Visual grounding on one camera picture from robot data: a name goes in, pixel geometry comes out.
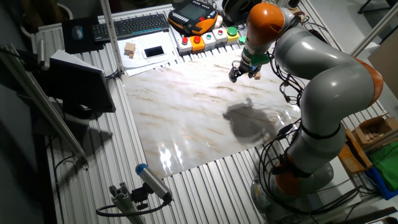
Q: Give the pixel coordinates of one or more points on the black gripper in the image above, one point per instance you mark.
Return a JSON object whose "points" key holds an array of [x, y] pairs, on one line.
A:
{"points": [[247, 68]]}

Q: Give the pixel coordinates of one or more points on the small wooden cube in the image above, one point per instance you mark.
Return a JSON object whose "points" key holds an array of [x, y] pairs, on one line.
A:
{"points": [[257, 76]]}

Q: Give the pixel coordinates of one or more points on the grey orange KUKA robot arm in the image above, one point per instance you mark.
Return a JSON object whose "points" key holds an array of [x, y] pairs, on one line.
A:
{"points": [[335, 84]]}

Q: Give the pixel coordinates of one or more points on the large wooden block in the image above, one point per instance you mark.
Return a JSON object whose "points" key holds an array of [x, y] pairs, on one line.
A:
{"points": [[129, 48]]}

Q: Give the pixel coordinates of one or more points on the yellow box green button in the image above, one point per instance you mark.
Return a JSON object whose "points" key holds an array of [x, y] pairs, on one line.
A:
{"points": [[232, 34]]}

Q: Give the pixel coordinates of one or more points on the white box small red button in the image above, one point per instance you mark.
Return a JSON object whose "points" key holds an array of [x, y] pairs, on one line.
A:
{"points": [[220, 35]]}

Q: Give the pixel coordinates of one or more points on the white box green button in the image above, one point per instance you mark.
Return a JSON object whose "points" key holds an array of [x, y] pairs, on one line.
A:
{"points": [[209, 40]]}

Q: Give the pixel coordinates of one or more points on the orange box red button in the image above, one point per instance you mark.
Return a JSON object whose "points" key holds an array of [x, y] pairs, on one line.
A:
{"points": [[197, 43]]}

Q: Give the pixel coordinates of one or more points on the white rounded object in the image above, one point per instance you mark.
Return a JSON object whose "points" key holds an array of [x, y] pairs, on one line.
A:
{"points": [[219, 21]]}

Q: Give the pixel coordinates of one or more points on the white marble pattern sheet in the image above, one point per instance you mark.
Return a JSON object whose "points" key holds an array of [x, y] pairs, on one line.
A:
{"points": [[186, 109]]}

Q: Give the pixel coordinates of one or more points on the black filament spool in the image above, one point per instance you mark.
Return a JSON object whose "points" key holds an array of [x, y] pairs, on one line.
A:
{"points": [[233, 11]]}

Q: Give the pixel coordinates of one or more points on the orange black teach pendant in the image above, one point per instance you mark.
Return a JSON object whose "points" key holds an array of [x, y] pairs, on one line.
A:
{"points": [[192, 15]]}

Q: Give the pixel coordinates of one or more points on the black round knob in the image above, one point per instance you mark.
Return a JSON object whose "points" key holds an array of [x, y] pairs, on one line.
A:
{"points": [[293, 3]]}

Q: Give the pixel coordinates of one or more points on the white smartphone dark screen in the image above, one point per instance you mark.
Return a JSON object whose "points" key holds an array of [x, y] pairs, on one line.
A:
{"points": [[154, 51]]}

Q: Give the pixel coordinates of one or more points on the white paper sheets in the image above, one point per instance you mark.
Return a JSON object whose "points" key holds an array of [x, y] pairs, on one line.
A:
{"points": [[140, 63]]}

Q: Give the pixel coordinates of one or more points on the black computer keyboard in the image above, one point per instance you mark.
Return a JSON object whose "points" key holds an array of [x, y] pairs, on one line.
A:
{"points": [[130, 26]]}

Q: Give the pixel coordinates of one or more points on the open cardboard box wood pieces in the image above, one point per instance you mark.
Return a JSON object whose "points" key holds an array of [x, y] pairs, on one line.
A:
{"points": [[373, 129]]}

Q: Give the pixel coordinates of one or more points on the orange flat box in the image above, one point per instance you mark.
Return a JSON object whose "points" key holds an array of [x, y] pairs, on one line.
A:
{"points": [[354, 161]]}

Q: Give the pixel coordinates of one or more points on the black chair leg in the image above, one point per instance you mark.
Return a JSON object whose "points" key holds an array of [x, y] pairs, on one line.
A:
{"points": [[367, 6]]}

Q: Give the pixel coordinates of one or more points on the brown cardboard panel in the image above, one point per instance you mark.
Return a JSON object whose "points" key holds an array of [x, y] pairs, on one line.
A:
{"points": [[385, 68]]}

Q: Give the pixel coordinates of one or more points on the black mouse pad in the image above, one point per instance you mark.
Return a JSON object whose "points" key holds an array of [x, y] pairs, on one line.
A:
{"points": [[90, 46]]}

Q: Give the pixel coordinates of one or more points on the black computer monitor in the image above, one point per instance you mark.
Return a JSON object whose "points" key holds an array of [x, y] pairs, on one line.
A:
{"points": [[77, 87]]}

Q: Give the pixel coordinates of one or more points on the green cloth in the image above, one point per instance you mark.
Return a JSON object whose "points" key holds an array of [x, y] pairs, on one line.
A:
{"points": [[387, 165]]}

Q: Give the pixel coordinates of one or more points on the grey computer mouse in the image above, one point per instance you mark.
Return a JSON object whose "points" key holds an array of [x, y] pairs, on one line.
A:
{"points": [[77, 32]]}

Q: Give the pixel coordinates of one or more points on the short aluminium profile stub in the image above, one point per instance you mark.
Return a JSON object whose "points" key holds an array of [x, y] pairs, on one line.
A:
{"points": [[124, 203]]}

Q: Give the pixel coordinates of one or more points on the blue bag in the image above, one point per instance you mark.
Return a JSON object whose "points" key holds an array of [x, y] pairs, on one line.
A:
{"points": [[381, 183]]}

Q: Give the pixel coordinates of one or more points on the white sheet behind monitor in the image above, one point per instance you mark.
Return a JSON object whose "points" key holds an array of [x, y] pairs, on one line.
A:
{"points": [[66, 57]]}

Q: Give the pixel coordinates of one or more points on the dark wooden plank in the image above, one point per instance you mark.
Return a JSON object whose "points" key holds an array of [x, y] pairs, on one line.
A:
{"points": [[373, 214]]}

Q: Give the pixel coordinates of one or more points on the long diagonal aluminium bar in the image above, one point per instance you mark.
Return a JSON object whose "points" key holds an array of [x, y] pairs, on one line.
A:
{"points": [[40, 102]]}

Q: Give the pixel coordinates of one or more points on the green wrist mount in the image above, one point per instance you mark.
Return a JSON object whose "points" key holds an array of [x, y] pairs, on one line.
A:
{"points": [[259, 59]]}

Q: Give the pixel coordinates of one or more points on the thin aluminium post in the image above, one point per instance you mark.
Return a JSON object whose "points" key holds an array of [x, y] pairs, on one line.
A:
{"points": [[281, 3]]}

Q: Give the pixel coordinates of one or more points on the silver camera blue cap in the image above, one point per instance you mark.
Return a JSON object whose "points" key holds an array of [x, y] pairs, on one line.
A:
{"points": [[154, 182]]}

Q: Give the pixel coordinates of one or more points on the upright aluminium profile post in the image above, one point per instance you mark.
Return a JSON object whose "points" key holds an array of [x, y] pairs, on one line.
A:
{"points": [[110, 34]]}

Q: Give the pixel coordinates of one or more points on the slanted aluminium frame bar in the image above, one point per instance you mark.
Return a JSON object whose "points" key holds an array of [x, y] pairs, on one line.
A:
{"points": [[376, 29]]}

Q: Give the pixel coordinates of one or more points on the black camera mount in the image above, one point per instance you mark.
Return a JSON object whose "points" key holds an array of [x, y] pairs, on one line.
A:
{"points": [[140, 196]]}

